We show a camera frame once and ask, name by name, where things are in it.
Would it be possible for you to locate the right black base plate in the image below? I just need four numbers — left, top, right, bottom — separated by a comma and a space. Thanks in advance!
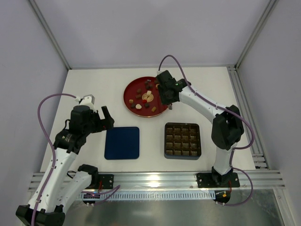
196, 173, 240, 188

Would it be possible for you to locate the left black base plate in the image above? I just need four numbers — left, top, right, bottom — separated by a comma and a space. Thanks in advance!
96, 174, 114, 190

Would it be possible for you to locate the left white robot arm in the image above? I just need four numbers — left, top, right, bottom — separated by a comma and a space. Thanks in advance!
16, 105, 114, 226

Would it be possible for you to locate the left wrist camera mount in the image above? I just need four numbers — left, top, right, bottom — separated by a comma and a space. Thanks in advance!
74, 94, 97, 112

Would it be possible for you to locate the aluminium front rail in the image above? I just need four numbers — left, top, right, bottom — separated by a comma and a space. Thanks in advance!
28, 171, 286, 192

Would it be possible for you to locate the slotted cable duct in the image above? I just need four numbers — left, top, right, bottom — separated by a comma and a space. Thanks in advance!
78, 190, 215, 202

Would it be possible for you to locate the right aluminium frame rail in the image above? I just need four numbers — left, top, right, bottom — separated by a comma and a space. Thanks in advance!
227, 66, 270, 170

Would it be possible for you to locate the blue tin lid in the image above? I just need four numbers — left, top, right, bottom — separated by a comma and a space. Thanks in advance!
104, 127, 140, 160

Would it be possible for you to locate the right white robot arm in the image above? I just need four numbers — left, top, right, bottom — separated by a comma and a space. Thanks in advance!
156, 70, 244, 186

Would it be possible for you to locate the red round plate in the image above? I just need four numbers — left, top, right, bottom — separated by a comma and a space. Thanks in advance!
123, 76, 168, 118

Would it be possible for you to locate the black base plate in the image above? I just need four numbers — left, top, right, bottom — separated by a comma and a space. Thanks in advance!
196, 173, 240, 188
96, 174, 114, 190

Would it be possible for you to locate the blue tin chocolate box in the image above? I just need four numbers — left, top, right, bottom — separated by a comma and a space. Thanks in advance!
164, 122, 202, 160

